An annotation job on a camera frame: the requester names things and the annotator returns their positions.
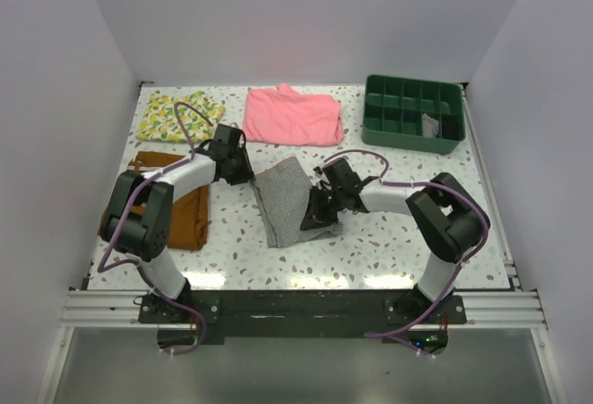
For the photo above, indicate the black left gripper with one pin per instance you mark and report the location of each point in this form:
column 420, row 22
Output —
column 246, row 173

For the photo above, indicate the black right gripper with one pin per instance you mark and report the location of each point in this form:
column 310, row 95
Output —
column 315, row 216

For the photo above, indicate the grey striped underwear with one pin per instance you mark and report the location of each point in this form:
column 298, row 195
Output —
column 282, row 194

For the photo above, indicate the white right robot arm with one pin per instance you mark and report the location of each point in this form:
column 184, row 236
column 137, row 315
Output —
column 452, row 224

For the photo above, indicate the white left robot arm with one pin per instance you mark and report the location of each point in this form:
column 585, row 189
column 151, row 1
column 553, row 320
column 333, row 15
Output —
column 160, row 274

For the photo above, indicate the grey rolled underwear in tray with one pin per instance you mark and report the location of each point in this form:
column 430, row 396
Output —
column 430, row 126

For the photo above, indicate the pink folded shirt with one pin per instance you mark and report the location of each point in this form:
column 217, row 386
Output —
column 284, row 116

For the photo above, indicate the brown folded trousers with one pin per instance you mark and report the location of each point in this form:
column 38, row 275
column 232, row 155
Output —
column 190, row 218

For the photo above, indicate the lemon print folded cloth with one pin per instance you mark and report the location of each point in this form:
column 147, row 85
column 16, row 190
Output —
column 173, row 119

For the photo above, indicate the green compartment tray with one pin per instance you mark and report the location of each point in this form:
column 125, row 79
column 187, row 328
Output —
column 393, row 108

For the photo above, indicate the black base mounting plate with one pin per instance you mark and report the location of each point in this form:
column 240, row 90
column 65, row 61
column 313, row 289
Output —
column 211, row 316

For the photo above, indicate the aluminium front rail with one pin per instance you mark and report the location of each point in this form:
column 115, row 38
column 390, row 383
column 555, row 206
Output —
column 483, row 310

